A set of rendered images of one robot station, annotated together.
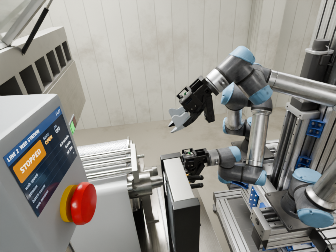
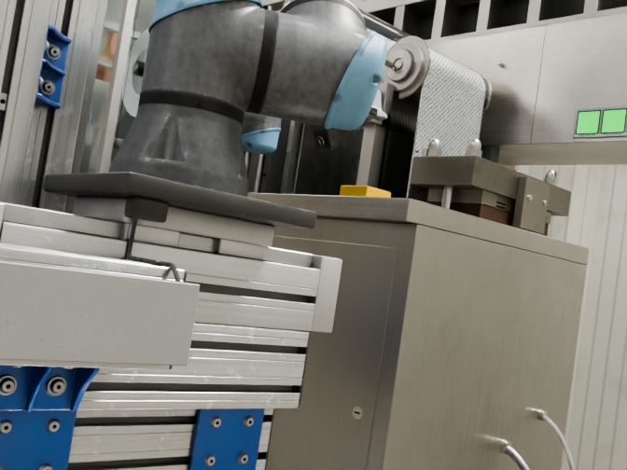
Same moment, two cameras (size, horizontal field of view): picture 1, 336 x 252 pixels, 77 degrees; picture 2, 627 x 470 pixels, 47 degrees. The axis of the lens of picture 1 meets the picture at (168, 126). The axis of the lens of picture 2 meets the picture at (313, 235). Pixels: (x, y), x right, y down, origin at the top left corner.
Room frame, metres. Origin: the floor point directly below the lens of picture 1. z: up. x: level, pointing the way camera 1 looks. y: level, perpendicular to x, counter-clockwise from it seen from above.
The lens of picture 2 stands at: (1.93, -0.91, 0.75)
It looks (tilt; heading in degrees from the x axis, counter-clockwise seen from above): 3 degrees up; 146
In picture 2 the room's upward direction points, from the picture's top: 8 degrees clockwise
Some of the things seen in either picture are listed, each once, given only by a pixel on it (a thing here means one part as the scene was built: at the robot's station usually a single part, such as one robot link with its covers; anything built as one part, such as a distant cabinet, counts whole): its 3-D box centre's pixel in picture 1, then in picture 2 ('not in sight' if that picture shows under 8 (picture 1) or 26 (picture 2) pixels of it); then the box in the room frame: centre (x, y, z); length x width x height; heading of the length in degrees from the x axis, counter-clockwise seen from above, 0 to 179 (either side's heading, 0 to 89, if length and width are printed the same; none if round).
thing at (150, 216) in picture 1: (149, 195); (368, 147); (0.63, 0.10, 1.05); 0.06 x 0.05 x 0.31; 99
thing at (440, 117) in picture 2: not in sight; (448, 137); (0.70, 0.28, 1.11); 0.23 x 0.01 x 0.18; 99
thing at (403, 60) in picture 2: not in sight; (400, 65); (0.66, 0.14, 1.25); 0.07 x 0.02 x 0.07; 8
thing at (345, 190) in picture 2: not in sight; (365, 194); (0.85, -0.06, 0.91); 0.07 x 0.07 x 0.02; 9
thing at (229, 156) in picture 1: (227, 156); not in sight; (0.78, -0.27, 1.11); 0.11 x 0.08 x 0.09; 99
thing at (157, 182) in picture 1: (162, 181); not in sight; (0.43, 0.03, 1.33); 0.06 x 0.03 x 0.03; 99
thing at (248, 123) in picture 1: (254, 128); (208, 48); (1.19, -0.57, 0.98); 0.13 x 0.12 x 0.14; 68
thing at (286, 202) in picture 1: (299, 200); not in sight; (0.69, -0.62, 0.87); 0.15 x 0.15 x 0.10
